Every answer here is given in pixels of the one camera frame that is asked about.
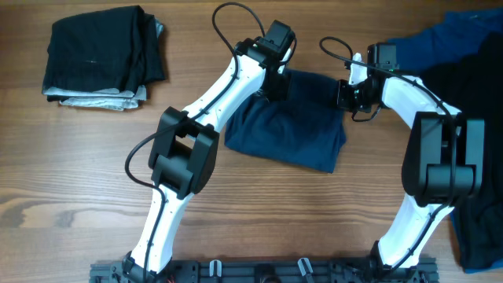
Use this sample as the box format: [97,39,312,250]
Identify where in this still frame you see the blue denim shorts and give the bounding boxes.
[224,69,346,173]

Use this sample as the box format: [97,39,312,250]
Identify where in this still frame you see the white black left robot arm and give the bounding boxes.
[122,20,296,282]

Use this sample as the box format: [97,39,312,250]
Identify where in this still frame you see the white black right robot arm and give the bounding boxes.
[337,43,485,277]

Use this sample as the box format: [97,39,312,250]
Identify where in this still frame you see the black t-shirt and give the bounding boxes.
[420,32,502,274]

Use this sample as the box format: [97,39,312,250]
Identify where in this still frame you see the blue t-shirt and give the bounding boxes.
[387,6,503,274]

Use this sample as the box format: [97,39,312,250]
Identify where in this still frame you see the black folded garment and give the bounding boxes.
[42,5,167,102]

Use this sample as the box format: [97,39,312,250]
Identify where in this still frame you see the grey folded garment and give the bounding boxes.
[42,18,165,112]

